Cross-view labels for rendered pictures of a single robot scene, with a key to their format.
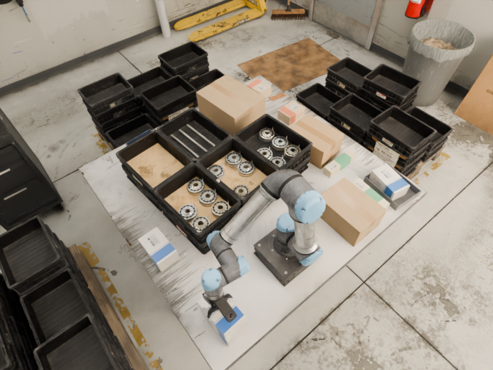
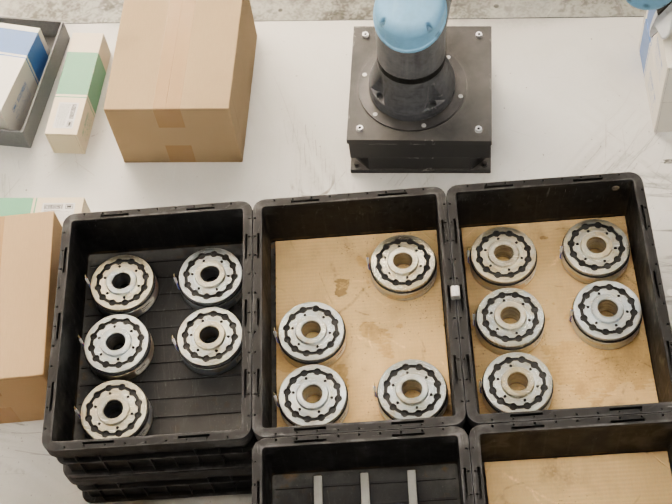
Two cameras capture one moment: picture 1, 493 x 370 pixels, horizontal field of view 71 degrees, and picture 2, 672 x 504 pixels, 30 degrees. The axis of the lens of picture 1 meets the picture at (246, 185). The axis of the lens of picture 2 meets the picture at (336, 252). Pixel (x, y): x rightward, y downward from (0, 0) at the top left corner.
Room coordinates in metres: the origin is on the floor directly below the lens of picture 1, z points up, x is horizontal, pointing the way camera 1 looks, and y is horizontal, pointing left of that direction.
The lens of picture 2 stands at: (1.91, 0.71, 2.54)
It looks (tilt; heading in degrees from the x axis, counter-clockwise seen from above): 58 degrees down; 228
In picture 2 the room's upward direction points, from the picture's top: 10 degrees counter-clockwise
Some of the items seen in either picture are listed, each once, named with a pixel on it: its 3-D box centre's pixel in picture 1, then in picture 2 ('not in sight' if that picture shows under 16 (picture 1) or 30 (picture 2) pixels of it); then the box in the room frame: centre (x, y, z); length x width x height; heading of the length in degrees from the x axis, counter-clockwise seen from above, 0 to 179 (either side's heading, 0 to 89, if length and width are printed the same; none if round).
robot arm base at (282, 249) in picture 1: (287, 238); (411, 69); (0.86, -0.20, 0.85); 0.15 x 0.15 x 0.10
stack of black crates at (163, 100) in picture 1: (173, 111); not in sight; (2.48, 0.64, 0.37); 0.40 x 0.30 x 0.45; 127
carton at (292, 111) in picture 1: (290, 112); not in sight; (1.97, -0.35, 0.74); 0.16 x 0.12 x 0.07; 130
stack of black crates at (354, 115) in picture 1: (353, 125); not in sight; (2.25, -0.97, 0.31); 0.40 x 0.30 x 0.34; 37
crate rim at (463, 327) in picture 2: (196, 197); (558, 294); (1.10, 0.27, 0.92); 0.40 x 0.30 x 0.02; 42
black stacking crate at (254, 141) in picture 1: (272, 146); (160, 338); (1.51, -0.17, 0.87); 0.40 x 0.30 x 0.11; 42
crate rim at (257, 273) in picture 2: (237, 167); (353, 309); (1.31, 0.05, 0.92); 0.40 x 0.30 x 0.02; 42
